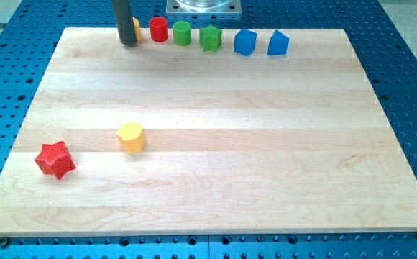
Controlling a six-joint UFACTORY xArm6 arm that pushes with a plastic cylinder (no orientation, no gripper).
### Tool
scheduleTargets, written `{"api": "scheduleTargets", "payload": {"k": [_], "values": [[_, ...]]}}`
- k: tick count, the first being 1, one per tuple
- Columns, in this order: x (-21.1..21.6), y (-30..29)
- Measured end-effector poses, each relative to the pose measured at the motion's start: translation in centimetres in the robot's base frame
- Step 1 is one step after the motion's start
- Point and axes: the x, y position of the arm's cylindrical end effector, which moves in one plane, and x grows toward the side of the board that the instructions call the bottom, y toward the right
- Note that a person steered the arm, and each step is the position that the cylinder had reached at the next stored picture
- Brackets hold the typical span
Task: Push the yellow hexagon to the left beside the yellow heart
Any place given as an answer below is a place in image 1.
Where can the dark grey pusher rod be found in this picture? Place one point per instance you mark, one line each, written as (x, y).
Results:
(124, 22)

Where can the yellow heart block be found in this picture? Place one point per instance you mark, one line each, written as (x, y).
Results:
(137, 29)

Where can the yellow hexagon block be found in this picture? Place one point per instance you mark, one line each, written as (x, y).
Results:
(131, 137)

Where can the red cylinder block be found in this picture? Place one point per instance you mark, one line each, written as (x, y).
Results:
(158, 29)

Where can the green cylinder block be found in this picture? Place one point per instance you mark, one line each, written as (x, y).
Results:
(182, 33)

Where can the green star block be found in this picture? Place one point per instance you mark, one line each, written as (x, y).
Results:
(210, 38)

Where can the blue cube block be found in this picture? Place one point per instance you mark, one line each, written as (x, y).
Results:
(244, 42)

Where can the blue pentagon block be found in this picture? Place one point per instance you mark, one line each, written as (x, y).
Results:
(278, 44)

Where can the red star block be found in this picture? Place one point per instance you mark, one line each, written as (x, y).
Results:
(55, 159)

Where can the wooden board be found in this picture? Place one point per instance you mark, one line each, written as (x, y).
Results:
(234, 144)

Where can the clear robot base plate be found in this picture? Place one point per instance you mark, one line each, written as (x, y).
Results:
(203, 6)

